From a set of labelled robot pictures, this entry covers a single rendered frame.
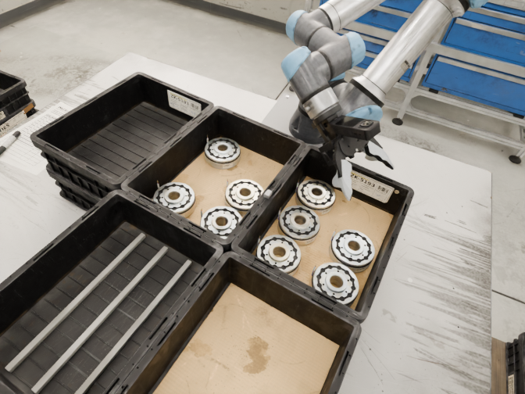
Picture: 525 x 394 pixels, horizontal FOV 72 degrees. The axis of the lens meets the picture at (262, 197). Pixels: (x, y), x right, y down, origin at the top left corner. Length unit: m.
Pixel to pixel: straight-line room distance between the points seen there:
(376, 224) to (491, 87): 1.90
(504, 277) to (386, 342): 1.38
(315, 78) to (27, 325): 0.78
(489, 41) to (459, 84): 0.29
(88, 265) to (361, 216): 0.67
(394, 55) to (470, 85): 1.73
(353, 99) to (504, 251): 1.58
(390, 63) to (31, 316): 1.00
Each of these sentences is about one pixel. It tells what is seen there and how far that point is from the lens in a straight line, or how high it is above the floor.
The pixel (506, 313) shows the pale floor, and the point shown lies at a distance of 2.16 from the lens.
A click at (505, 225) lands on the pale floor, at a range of 2.54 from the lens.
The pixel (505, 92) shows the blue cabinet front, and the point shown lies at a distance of 2.78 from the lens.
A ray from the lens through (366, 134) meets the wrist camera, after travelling 0.77.
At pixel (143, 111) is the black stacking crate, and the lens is 1.26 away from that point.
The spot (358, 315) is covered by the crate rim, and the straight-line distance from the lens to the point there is 0.72.
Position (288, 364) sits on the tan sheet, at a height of 0.83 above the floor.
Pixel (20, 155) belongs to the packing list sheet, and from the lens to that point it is 1.41.
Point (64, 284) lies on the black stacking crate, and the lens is 0.89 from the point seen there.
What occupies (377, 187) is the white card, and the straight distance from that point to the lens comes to 0.98.
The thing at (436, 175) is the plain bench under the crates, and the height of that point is 0.70.
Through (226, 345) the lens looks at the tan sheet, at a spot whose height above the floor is 0.83.
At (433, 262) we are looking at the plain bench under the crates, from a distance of 1.16.
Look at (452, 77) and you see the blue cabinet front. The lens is 2.72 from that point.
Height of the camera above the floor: 1.56
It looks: 49 degrees down
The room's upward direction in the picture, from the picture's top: 8 degrees clockwise
